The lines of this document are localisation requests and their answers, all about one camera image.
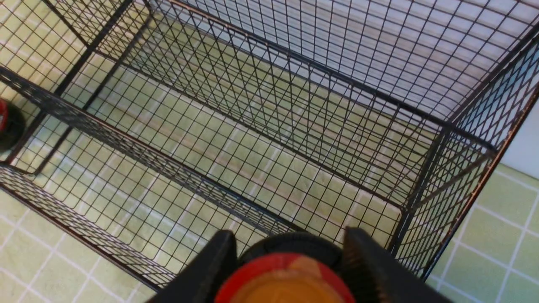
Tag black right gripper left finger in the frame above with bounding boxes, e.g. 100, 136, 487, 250
148, 230, 237, 303

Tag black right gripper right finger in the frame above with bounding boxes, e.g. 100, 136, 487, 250
342, 228, 450, 303

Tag brown label soy sauce bottle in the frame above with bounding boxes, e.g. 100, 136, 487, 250
214, 232, 356, 303

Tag red label soy sauce bottle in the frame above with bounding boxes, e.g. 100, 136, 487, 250
0, 99, 26, 153

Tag green checkered tablecloth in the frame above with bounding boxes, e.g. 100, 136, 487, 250
0, 0, 539, 303

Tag black wire mesh shelf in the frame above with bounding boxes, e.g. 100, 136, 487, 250
0, 0, 539, 292

